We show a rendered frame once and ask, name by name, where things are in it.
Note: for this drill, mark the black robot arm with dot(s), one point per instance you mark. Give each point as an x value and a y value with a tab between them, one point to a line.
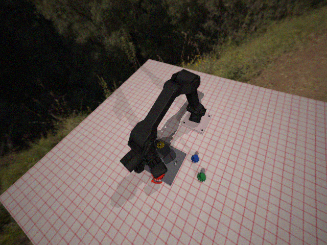
142	136

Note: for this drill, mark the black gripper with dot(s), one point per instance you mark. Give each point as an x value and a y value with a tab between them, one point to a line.
157	167

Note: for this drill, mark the blue gear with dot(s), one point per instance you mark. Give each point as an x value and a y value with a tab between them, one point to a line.
195	158

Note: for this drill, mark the green gear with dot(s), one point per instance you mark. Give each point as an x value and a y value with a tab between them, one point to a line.
201	177

